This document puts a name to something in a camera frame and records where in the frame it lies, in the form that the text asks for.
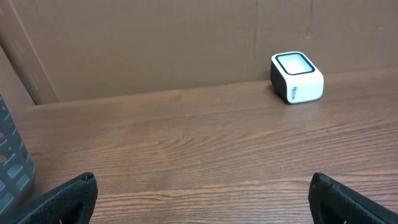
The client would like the grey plastic basket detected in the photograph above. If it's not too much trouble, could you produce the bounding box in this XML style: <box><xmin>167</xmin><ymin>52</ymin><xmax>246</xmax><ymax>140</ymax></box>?
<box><xmin>1</xmin><ymin>98</ymin><xmax>36</xmax><ymax>214</ymax></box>

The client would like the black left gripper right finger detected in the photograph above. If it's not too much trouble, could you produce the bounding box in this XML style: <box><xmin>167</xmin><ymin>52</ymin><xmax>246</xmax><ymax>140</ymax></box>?
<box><xmin>308</xmin><ymin>172</ymin><xmax>397</xmax><ymax>224</ymax></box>

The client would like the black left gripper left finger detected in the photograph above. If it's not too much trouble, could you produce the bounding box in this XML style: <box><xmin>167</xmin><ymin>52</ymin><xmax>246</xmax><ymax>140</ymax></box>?
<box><xmin>1</xmin><ymin>172</ymin><xmax>98</xmax><ymax>224</ymax></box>

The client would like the white barcode scanner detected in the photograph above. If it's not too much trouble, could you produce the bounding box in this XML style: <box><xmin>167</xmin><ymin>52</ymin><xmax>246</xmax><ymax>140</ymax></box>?
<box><xmin>270</xmin><ymin>51</ymin><xmax>325</xmax><ymax>104</ymax></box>

